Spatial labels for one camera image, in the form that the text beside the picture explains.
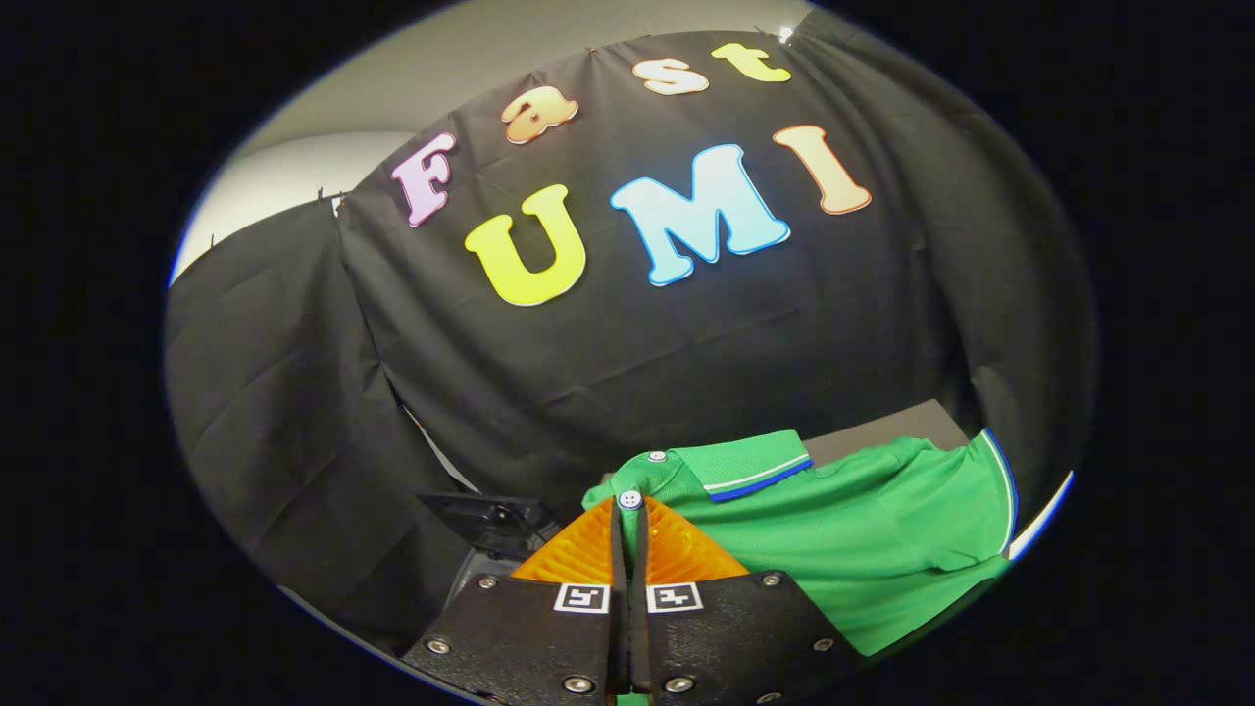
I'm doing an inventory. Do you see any green polo shirt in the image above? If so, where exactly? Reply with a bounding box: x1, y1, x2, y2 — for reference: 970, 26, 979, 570
581, 429, 1022, 659

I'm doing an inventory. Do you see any grey top-load washing machine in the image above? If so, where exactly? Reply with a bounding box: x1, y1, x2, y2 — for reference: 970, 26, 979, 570
443, 547, 526, 614

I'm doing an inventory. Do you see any beige cabinet with dark frame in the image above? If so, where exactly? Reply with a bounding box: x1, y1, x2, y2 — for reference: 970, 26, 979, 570
603, 399, 1076, 660

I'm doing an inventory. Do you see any black backdrop cloth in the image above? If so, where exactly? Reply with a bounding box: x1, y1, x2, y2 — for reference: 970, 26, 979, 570
165, 10, 1099, 656

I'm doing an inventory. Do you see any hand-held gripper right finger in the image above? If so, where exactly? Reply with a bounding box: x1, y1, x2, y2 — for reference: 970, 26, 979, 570
627, 496, 866, 706

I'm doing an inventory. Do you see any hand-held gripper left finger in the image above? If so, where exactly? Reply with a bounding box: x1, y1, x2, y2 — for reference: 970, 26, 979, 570
402, 496, 629, 706

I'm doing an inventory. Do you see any dark washing machine lid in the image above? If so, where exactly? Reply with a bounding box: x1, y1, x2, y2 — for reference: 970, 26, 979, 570
419, 491, 562, 562

